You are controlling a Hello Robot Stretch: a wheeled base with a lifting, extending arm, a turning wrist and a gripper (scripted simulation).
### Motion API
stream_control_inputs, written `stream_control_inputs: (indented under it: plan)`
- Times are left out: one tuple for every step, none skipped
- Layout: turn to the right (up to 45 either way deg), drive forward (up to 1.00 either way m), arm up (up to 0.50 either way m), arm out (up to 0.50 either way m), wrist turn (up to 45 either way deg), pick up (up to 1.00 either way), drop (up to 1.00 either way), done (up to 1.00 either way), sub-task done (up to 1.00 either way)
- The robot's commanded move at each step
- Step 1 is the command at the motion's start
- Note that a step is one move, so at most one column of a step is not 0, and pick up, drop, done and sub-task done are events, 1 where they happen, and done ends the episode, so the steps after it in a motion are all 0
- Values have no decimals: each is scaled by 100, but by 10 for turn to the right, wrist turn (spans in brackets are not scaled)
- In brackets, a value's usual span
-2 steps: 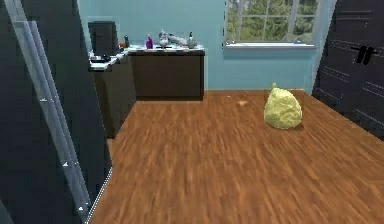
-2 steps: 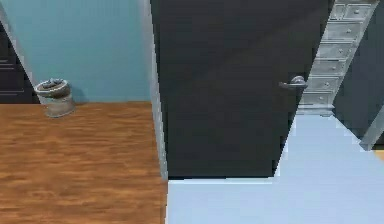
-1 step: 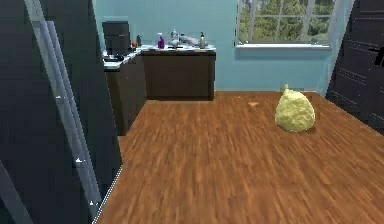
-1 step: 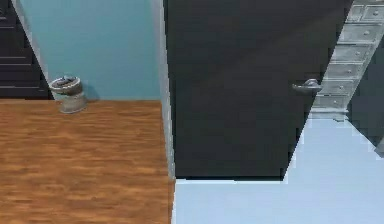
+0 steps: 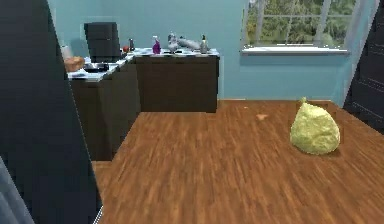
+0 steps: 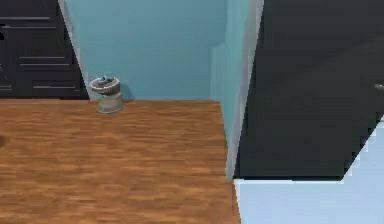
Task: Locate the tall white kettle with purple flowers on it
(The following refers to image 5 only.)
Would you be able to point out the dark brown kitchen counter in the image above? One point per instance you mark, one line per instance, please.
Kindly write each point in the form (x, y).
(173, 83)

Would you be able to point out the white framed window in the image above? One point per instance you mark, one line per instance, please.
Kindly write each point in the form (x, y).
(296, 26)

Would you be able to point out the red tomato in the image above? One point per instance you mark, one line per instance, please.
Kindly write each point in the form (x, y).
(125, 49)

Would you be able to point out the brown bread loaf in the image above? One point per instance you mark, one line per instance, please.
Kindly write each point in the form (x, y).
(74, 63)

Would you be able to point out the dark pepper shaker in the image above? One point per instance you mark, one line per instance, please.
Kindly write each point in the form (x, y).
(131, 44)

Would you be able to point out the grey sink faucet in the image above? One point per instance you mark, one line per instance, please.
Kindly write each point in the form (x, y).
(189, 43)

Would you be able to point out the white paper towel roll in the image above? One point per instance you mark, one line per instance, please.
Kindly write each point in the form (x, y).
(66, 52)

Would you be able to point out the black frying pan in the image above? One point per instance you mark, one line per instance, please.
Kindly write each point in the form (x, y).
(96, 67)

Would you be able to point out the grey soap bottle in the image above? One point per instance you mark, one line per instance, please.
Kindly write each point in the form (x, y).
(203, 45)

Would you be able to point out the yellow-green garbage bag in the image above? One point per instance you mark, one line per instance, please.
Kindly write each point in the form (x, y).
(315, 130)

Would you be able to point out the black shelving unit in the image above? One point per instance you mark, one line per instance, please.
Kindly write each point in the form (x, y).
(366, 76)

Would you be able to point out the purple spray bottle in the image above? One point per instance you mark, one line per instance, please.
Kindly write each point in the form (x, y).
(156, 46)

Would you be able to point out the white floral kettle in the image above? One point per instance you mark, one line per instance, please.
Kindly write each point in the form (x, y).
(172, 43)

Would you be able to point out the black coffee machine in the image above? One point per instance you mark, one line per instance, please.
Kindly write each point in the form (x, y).
(102, 41)

